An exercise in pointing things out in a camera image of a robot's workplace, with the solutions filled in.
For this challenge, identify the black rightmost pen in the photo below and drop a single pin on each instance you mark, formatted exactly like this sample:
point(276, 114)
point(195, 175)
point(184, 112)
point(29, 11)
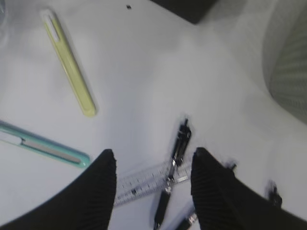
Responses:
point(273, 195)

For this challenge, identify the green woven plastic basket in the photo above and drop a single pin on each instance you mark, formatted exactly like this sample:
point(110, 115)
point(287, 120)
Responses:
point(284, 57)

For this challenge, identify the yellow utility knife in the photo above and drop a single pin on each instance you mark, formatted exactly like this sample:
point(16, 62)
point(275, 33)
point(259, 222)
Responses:
point(68, 61)

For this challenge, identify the black middle pen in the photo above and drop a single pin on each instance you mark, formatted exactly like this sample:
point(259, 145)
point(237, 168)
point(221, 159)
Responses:
point(191, 217)

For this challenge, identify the black square pen holder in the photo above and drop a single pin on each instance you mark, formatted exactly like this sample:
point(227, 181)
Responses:
point(192, 11)

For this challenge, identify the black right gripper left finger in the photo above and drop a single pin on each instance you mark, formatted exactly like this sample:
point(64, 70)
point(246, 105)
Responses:
point(85, 204)

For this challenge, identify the black pen crossing ruler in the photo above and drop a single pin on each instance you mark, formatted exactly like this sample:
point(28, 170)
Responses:
point(177, 156)

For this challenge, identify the teal utility knife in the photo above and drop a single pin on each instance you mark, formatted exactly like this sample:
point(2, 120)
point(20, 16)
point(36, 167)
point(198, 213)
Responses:
point(43, 146)

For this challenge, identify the black pen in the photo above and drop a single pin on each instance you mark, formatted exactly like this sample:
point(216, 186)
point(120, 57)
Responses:
point(273, 195)
point(191, 217)

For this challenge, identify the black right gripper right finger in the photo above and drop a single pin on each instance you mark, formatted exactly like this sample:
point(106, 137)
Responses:
point(222, 202)

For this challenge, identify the clear plastic ruler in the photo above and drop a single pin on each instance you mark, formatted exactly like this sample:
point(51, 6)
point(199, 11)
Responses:
point(141, 184)

